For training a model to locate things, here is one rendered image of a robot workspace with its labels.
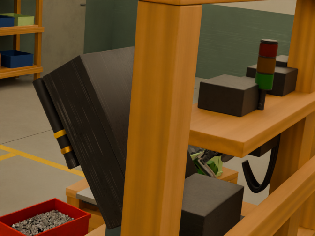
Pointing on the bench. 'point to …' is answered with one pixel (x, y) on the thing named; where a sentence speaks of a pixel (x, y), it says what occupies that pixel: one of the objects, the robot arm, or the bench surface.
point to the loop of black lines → (254, 187)
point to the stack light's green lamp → (264, 81)
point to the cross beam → (278, 204)
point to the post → (153, 210)
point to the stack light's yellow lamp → (266, 65)
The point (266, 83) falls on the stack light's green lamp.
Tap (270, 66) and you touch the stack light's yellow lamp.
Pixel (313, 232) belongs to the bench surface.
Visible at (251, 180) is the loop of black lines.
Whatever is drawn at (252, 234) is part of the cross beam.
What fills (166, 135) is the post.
